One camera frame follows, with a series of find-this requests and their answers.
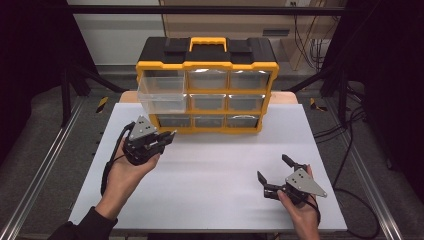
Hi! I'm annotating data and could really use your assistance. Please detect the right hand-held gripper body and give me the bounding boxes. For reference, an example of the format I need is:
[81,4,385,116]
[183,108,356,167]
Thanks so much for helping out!
[263,163,328,205]

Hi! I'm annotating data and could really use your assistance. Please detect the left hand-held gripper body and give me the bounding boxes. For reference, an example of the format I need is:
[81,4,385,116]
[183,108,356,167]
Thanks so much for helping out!
[122,114,168,167]

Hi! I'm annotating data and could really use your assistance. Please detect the clear plastic drawer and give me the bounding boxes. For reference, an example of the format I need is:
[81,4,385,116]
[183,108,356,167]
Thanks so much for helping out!
[137,69,188,115]

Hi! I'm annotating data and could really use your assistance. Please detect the yellow black organizer box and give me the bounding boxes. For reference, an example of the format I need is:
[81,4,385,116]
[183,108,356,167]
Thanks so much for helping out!
[135,36,280,135]

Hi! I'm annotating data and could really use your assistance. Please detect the person's right hand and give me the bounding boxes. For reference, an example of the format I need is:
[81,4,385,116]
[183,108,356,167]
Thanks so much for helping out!
[277,164,322,235]

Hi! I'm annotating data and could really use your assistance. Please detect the person's left hand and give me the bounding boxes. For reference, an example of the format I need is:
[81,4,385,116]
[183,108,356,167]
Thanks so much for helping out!
[99,134,162,209]

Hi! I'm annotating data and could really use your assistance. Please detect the wooden table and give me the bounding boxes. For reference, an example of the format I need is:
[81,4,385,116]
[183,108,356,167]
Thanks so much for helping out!
[119,90,299,105]

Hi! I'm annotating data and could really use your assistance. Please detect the left yellow clamp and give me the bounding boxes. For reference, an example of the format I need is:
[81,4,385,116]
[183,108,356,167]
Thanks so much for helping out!
[95,95,110,114]

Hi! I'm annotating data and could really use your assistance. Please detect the yellow clamp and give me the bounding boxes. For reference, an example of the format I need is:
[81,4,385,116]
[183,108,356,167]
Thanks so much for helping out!
[95,95,110,114]
[309,97,328,113]

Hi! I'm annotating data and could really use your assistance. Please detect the set of clear drawers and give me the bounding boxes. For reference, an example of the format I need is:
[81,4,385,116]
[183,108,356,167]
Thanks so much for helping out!
[156,69,271,129]

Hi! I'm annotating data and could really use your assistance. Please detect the right yellow clamp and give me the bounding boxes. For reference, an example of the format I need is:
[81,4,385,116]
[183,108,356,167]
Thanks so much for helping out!
[309,97,328,113]

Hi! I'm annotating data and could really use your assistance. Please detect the black metal stand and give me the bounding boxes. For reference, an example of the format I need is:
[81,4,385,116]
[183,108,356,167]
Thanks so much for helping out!
[59,63,128,128]
[286,63,350,128]

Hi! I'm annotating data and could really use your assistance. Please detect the black horizontal bar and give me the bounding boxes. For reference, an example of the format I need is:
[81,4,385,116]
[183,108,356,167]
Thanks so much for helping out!
[66,4,348,16]

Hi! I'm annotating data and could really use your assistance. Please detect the wooden cabinet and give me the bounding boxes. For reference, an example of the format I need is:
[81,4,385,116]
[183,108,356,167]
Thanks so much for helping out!
[159,0,348,71]

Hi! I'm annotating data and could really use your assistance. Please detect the black curtain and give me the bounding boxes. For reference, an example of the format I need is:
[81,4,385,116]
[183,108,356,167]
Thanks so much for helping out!
[0,0,98,168]
[319,0,424,201]

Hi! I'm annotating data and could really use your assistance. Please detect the right hand-held gripper cable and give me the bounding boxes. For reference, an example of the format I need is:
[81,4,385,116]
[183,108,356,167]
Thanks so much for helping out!
[307,193,322,224]

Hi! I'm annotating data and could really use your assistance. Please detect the hand-held gripper cable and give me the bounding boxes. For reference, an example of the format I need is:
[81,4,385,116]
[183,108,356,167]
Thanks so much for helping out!
[100,121,136,197]
[307,193,322,224]

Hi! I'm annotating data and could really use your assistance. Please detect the left hand-held gripper cable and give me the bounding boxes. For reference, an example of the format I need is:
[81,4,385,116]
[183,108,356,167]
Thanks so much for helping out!
[100,121,136,197]

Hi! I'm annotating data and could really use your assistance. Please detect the black floor cable bundle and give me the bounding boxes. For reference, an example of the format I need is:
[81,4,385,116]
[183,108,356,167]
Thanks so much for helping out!
[313,106,366,144]

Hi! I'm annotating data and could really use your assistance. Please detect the long black floor cable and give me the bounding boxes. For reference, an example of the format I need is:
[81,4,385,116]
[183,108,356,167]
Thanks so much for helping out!
[331,99,382,240]

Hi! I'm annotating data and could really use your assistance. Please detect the aluminium floor rail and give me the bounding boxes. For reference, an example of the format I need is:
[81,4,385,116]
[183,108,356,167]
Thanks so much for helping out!
[328,99,405,240]
[0,96,84,240]

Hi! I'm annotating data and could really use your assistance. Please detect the hanging background cables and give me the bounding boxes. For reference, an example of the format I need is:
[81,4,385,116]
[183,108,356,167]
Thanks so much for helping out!
[292,1,334,71]

